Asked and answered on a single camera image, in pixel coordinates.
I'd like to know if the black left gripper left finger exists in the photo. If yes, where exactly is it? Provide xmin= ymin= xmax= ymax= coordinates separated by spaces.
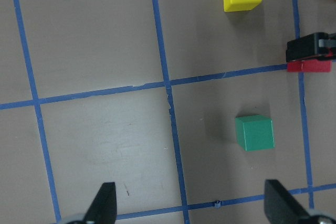
xmin=83 ymin=182 xmax=117 ymax=224

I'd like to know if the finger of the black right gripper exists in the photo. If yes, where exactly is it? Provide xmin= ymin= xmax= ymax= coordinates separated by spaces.
xmin=286 ymin=32 xmax=335 ymax=63

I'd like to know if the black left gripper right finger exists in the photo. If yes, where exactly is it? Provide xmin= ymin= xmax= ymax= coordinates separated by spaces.
xmin=264 ymin=179 xmax=317 ymax=224

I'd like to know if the red wooden block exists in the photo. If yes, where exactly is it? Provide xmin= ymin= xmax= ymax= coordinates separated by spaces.
xmin=287 ymin=59 xmax=332 ymax=73

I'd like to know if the green wooden block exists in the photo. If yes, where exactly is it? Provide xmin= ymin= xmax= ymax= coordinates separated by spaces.
xmin=235 ymin=115 xmax=275 ymax=152

